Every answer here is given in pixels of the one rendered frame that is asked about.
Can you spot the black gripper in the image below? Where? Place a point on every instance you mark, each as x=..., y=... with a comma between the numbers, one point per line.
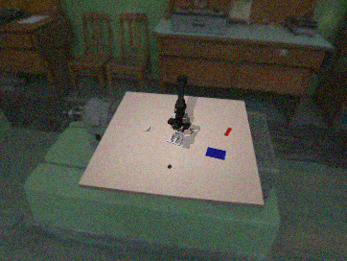
x=186, y=125

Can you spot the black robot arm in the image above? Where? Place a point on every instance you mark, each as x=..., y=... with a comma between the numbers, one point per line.
x=180, y=105

